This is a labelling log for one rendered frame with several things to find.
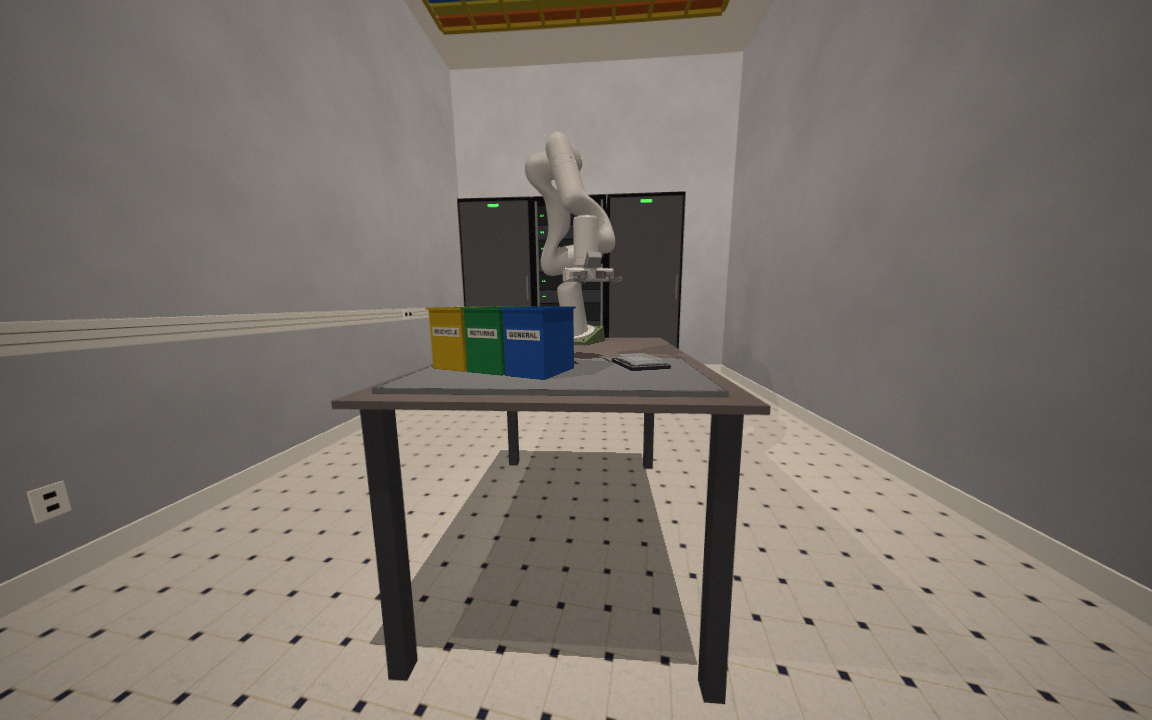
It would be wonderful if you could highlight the yellow recycle bin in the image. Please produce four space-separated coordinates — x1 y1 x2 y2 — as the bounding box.
426 306 467 372

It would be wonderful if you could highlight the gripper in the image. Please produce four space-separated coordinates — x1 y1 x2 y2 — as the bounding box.
563 267 623 285

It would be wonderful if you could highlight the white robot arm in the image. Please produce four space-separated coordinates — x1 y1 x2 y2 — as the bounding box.
525 132 615 340

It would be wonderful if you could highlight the green bin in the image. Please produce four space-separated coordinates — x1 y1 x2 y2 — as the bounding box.
461 306 506 376

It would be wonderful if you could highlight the blue bin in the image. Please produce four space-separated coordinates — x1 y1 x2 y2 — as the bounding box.
500 306 576 380

